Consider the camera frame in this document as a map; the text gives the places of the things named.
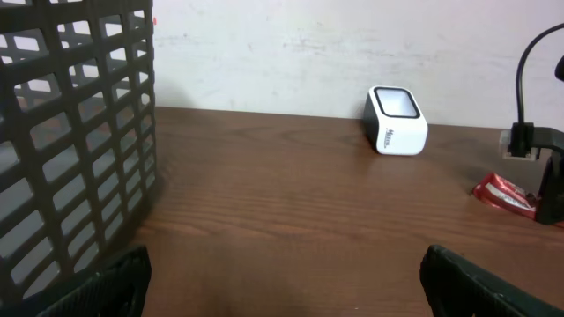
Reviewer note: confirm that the grey plastic basket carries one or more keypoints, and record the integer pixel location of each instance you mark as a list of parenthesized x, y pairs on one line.
[(78, 148)]

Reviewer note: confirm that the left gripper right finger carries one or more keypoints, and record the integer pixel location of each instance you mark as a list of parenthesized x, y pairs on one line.
[(456, 287)]

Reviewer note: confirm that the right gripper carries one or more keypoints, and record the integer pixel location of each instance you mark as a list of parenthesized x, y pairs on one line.
[(550, 194)]

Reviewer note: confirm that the red chocolate bar wrapper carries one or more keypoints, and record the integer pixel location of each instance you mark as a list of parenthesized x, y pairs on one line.
[(502, 194)]

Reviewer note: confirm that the white barcode scanner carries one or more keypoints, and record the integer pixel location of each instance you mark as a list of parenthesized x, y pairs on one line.
[(393, 121)]

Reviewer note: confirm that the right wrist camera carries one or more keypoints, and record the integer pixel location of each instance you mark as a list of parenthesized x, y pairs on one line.
[(516, 143)]

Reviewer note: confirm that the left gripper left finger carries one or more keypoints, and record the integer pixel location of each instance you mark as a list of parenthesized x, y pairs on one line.
[(117, 287)]

